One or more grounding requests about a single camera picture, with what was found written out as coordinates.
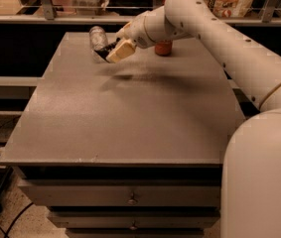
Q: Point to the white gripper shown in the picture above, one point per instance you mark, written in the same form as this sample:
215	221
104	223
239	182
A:
136	34

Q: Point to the black rxbar chocolate wrapper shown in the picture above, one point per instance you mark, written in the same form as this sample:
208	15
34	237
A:
105	51

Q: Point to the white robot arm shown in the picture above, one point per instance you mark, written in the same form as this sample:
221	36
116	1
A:
251	169

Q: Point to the clear plastic water bottle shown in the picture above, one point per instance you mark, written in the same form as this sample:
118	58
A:
97	41

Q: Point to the red coca-cola can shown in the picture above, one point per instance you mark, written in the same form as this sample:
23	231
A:
164	48

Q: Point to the grey drawer cabinet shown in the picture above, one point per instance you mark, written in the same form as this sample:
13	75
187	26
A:
145	120

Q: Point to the top drawer with knob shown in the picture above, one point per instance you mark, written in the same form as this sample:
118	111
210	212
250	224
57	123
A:
85	193

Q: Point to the drawer with knob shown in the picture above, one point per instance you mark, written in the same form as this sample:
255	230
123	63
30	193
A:
134	219
85	193

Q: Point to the black bag behind rail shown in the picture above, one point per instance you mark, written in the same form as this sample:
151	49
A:
129	7

